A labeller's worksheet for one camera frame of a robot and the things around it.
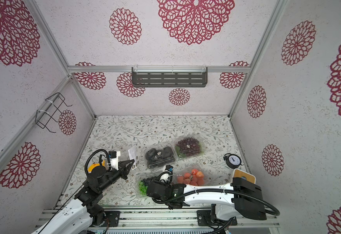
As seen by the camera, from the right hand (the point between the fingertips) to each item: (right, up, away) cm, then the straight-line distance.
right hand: (148, 182), depth 75 cm
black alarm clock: (+51, +7, +17) cm, 55 cm away
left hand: (-8, +10, +2) cm, 13 cm away
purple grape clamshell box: (+29, +14, +20) cm, 38 cm away
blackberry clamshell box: (+1, +8, +13) cm, 15 cm away
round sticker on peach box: (+23, 0, +7) cm, 24 cm away
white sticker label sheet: (-8, +14, +1) cm, 16 cm away
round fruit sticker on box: (+5, +13, +14) cm, 20 cm away
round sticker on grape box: (+23, +17, +17) cm, 33 cm away
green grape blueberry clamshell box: (-4, -3, +7) cm, 9 cm away
